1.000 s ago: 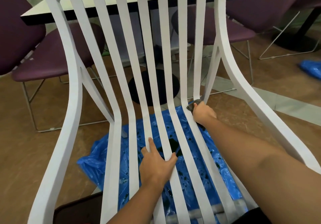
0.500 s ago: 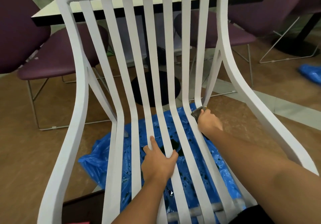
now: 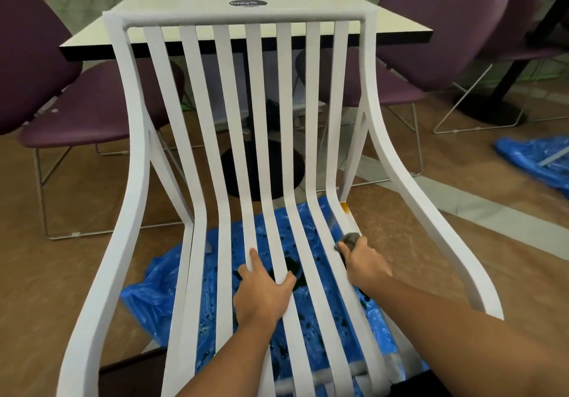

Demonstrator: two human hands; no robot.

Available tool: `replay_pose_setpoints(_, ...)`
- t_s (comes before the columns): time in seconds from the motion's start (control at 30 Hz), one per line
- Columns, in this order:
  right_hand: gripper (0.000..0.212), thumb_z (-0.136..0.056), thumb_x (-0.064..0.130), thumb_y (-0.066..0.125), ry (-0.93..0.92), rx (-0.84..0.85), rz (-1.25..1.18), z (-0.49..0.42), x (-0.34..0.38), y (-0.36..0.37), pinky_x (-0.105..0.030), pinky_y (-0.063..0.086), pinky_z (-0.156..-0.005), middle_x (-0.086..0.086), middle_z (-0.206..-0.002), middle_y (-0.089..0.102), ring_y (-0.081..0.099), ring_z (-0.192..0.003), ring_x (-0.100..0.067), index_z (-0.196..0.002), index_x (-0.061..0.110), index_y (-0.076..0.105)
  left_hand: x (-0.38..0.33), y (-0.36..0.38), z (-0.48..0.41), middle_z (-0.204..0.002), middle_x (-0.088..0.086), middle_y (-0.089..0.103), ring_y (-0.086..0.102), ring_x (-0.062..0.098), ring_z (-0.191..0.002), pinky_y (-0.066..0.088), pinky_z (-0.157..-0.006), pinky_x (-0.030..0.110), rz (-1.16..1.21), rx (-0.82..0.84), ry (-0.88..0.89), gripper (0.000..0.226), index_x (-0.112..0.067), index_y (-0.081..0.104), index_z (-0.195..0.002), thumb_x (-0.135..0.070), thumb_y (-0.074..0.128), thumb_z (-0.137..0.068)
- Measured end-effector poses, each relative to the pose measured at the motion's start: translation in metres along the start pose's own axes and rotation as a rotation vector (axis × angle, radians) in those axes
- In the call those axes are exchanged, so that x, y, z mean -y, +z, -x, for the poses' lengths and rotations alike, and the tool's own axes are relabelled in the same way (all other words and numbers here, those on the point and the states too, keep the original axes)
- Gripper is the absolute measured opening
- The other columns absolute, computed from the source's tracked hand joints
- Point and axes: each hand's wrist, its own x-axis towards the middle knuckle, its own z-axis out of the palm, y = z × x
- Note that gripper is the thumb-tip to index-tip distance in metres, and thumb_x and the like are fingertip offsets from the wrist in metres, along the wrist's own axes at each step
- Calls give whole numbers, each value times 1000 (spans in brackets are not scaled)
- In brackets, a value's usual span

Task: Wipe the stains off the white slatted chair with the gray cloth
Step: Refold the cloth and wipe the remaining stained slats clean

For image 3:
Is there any person's right hand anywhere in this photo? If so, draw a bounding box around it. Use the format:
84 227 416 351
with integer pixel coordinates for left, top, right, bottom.
337 235 394 293

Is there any person's left hand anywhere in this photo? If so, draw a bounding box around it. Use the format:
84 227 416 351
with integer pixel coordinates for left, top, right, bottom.
232 248 298 329

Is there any person's right forearm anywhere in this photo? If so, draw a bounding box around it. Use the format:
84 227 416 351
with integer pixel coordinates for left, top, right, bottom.
366 274 569 397

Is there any person's left forearm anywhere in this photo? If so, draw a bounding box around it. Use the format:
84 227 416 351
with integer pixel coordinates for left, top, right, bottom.
175 316 281 397

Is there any purple lounge chair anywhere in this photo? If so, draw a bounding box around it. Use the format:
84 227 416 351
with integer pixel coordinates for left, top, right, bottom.
433 0 569 135
0 0 196 240
295 0 536 188

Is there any blue plastic sheet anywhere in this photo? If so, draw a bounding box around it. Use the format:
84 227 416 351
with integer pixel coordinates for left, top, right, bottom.
120 194 430 397
494 136 569 197

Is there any black round table base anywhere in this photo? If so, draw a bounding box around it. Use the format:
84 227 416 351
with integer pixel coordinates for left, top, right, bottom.
220 98 306 202
455 0 569 127

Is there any dark brown tray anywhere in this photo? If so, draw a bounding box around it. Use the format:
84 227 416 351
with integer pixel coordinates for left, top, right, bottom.
97 347 169 397

